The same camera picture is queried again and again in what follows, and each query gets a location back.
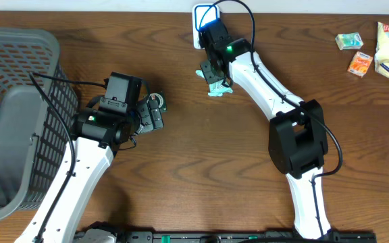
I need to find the dark green round-label box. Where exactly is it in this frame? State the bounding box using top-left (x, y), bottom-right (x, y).
top-left (150, 91), bottom-right (167, 113)

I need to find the teal wrapper packet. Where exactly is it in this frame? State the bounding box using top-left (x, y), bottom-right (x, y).
top-left (208, 80), bottom-right (233, 97)

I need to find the green tissue pack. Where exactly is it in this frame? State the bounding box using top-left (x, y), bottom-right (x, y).
top-left (335, 32), bottom-right (364, 50)

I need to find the orange snack packet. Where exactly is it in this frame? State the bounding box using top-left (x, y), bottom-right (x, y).
top-left (347, 51), bottom-right (373, 77)

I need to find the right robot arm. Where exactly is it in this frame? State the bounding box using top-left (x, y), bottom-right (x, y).
top-left (197, 38), bottom-right (332, 240)

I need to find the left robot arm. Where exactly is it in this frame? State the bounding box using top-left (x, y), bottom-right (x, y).
top-left (17, 95), bottom-right (163, 243)

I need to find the white barcode scanner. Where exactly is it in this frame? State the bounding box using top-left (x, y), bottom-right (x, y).
top-left (192, 3), bottom-right (220, 49)

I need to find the grey plastic shopping basket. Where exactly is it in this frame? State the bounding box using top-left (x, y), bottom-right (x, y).
top-left (0, 28), bottom-right (78, 220)

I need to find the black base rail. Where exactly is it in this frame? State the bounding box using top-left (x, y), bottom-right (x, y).
top-left (74, 230), bottom-right (378, 243)

